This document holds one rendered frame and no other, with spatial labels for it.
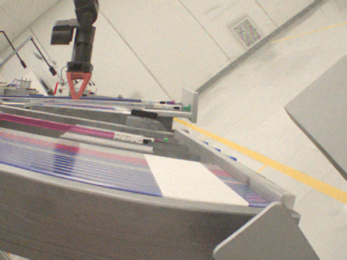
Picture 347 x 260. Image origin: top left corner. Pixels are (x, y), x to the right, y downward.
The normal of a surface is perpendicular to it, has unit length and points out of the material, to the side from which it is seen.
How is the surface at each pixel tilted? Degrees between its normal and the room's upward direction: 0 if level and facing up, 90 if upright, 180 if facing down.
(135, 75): 90
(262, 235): 90
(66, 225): 90
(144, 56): 90
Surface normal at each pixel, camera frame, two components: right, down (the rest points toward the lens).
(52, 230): 0.11, 0.07
